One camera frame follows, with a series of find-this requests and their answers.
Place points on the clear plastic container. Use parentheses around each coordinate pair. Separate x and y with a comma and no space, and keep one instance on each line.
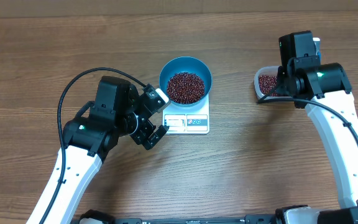
(271,70)

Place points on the red adzuki beans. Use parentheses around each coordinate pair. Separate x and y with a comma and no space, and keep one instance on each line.
(267,83)

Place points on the red beans in bowl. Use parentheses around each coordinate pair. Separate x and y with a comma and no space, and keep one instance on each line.
(185,88)

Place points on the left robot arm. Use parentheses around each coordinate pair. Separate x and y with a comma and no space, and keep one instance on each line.
(117,111)

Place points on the white digital kitchen scale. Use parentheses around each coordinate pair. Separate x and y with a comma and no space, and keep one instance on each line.
(187,119)

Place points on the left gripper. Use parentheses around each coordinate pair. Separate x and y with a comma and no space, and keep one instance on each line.
(140,135)

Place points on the blue metal bowl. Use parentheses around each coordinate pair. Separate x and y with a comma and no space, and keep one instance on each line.
(186,64)

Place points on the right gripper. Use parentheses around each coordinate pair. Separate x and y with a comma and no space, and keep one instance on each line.
(283,89)

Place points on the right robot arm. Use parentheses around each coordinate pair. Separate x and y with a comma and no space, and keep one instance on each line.
(325,93)

